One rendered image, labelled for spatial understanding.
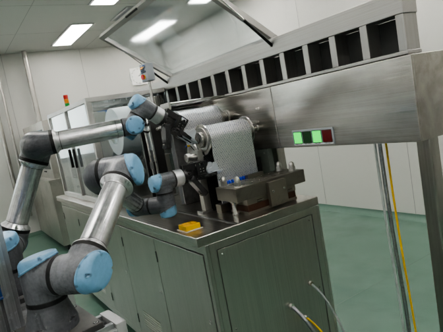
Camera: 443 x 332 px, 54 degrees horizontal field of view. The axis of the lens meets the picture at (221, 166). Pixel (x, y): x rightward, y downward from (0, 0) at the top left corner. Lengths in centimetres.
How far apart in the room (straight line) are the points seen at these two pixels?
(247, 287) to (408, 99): 96
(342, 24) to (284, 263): 102
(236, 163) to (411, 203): 284
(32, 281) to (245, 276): 87
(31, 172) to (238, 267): 93
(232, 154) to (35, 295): 111
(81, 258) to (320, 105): 114
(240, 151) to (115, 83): 586
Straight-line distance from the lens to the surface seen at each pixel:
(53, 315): 140
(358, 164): 494
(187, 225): 184
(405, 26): 165
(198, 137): 205
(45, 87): 751
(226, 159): 206
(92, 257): 128
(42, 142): 179
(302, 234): 204
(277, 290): 200
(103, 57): 784
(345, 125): 182
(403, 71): 164
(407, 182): 463
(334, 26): 183
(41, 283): 136
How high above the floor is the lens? 136
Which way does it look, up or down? 7 degrees down
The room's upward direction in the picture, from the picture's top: 10 degrees counter-clockwise
